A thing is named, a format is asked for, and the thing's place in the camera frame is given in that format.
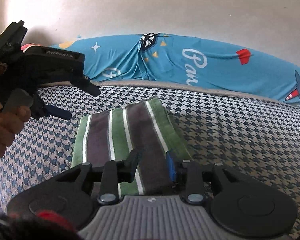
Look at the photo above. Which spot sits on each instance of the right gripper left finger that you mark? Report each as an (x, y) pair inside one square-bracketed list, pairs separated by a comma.
[(83, 177)]

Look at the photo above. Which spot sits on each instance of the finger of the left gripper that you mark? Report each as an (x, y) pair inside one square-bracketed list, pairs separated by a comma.
[(58, 112)]

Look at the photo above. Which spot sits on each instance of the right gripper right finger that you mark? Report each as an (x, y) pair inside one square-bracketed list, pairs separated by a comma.
[(190, 178)]

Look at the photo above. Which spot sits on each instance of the green grey striped t-shirt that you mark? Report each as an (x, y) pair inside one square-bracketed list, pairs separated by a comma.
[(146, 126)]

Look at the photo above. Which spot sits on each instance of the person's left hand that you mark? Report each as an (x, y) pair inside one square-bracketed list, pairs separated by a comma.
[(10, 125)]

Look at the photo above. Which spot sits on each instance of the purple plush toy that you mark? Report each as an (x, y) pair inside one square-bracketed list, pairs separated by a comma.
[(29, 45)]

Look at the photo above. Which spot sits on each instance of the houndstooth bed mat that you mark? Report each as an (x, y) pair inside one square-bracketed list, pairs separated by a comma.
[(257, 137)]

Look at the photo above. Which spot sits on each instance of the blue printed quilt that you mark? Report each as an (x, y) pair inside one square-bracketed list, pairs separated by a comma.
[(189, 61)]

